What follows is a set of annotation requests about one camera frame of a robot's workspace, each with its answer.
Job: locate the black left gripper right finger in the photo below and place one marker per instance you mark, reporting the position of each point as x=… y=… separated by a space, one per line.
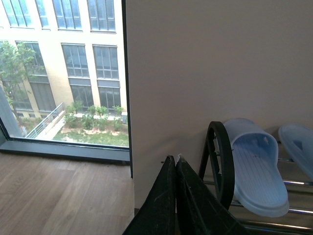
x=199 y=212

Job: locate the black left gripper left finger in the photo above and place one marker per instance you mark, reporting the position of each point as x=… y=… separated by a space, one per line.
x=157 y=214

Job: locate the light blue slipper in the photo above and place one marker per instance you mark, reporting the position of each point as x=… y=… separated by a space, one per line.
x=259 y=186
x=297 y=141

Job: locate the black metal shoe rack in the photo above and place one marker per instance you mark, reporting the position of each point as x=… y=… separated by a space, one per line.
x=297 y=221

